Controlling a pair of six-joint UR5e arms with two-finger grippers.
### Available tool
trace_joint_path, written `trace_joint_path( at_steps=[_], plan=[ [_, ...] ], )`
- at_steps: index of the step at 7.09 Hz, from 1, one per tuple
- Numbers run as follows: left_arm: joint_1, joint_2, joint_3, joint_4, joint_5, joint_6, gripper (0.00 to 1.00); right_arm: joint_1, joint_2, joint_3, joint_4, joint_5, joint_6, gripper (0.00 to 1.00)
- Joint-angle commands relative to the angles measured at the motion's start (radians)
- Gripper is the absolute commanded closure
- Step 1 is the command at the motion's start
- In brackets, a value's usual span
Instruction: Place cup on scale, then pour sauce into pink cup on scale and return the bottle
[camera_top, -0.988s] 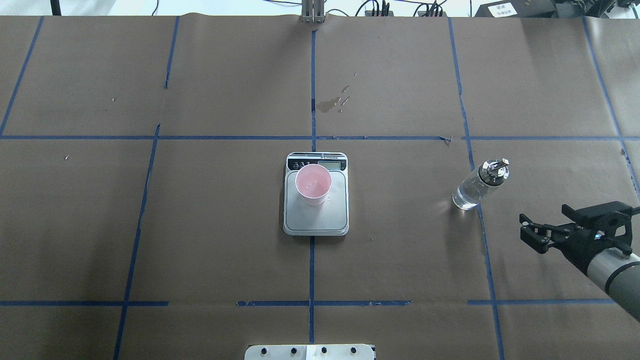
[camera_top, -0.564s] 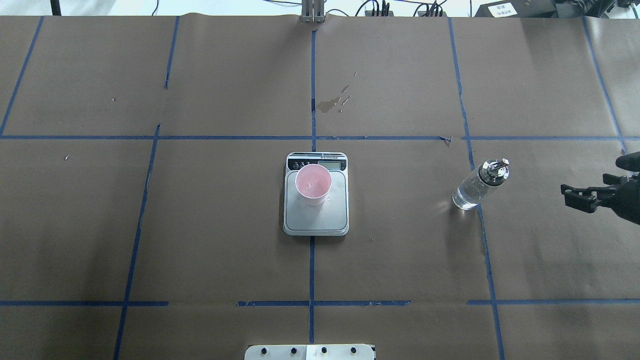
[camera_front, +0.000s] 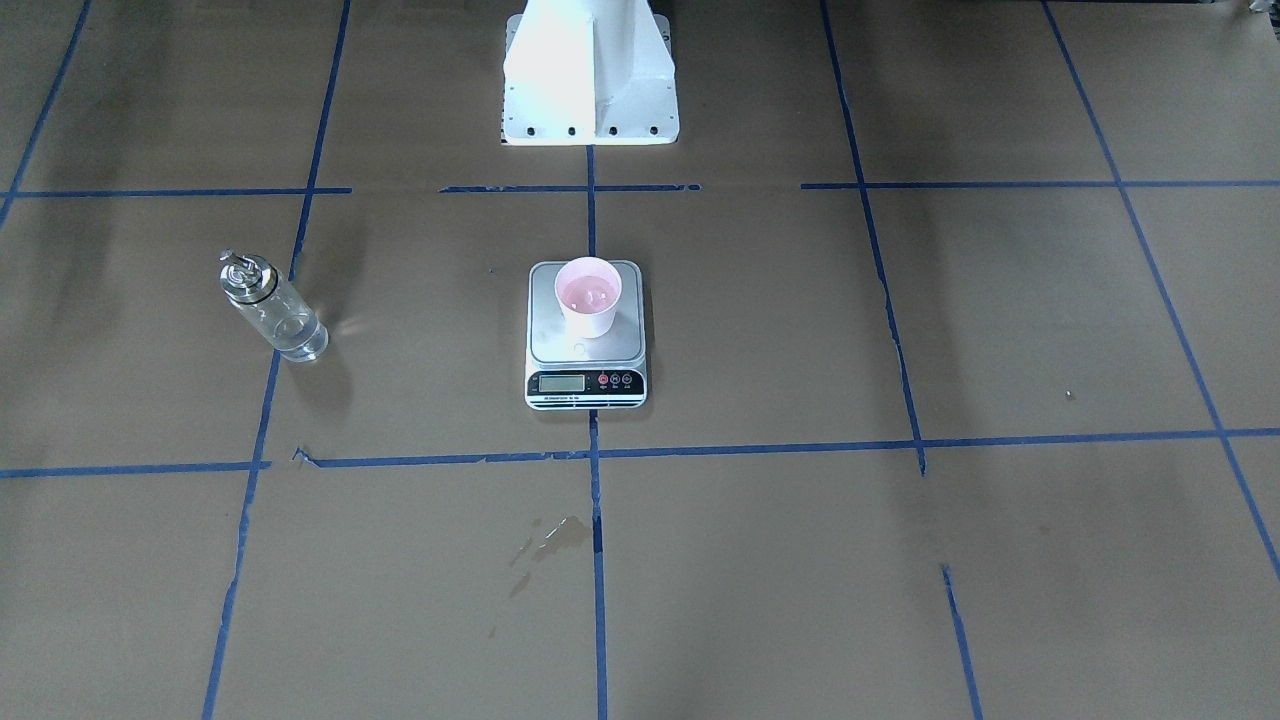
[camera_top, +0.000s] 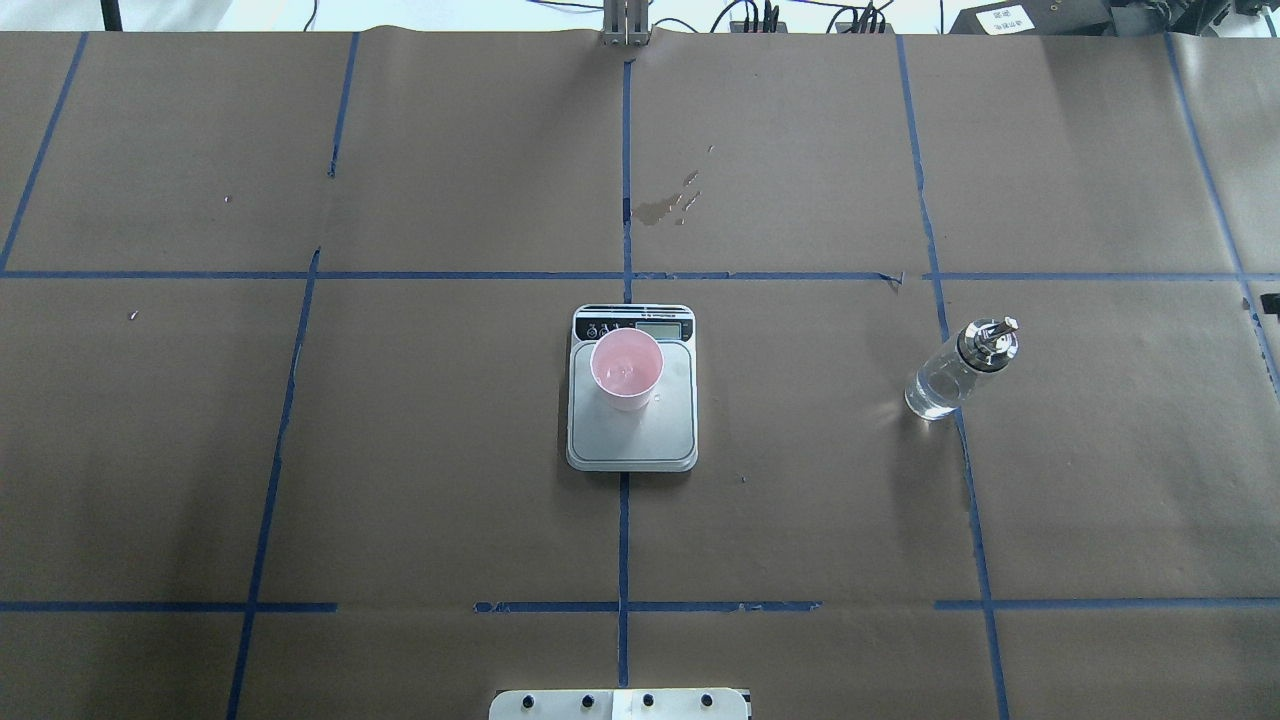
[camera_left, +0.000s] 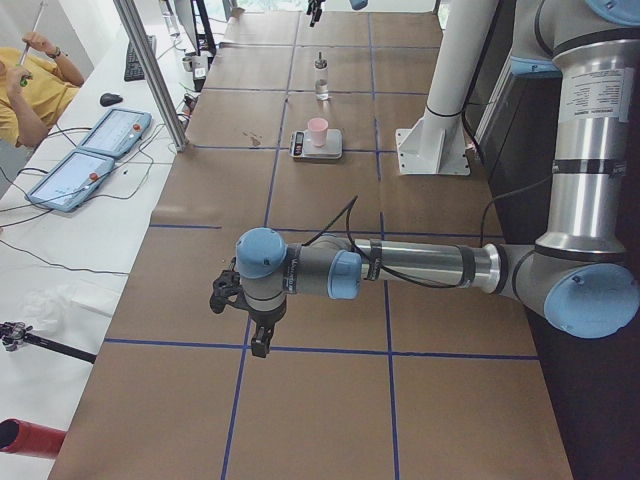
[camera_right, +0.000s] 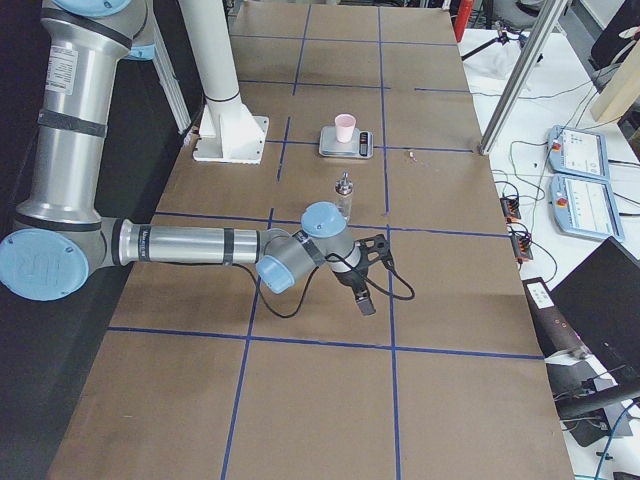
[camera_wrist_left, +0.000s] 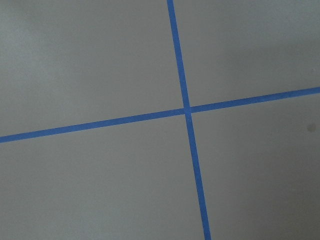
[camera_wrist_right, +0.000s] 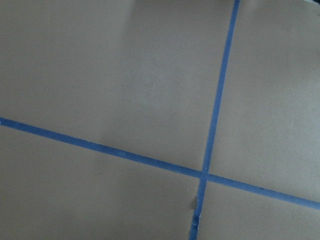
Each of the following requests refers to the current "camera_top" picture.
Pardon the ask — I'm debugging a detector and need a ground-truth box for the white electronic kitchen scale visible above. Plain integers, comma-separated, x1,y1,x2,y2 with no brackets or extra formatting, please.
564,304,699,473

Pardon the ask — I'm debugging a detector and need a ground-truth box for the clear glass sauce bottle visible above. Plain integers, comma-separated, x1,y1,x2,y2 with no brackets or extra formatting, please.
904,316,1020,421

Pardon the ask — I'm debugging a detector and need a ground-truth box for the white column base plate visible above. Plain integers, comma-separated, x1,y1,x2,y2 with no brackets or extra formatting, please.
488,687,753,719

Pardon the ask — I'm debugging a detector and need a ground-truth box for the aluminium frame post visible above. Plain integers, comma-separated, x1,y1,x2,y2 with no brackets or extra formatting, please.
600,0,652,47

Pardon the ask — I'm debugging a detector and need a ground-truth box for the pink plastic cup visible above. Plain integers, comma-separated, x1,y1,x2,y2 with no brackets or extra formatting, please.
589,328,666,413

